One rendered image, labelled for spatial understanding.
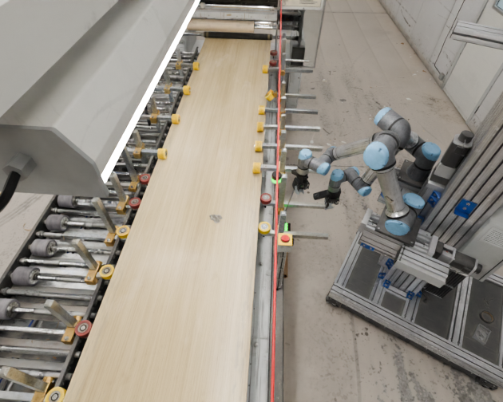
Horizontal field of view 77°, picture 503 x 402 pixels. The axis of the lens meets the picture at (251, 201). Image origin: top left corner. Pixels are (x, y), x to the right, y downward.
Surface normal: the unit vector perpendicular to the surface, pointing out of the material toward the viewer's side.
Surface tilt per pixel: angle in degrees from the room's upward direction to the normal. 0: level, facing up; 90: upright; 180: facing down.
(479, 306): 0
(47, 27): 90
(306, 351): 0
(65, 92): 0
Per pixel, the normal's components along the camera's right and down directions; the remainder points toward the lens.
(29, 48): 1.00, 0.06
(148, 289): 0.01, -0.65
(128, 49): 0.87, -0.27
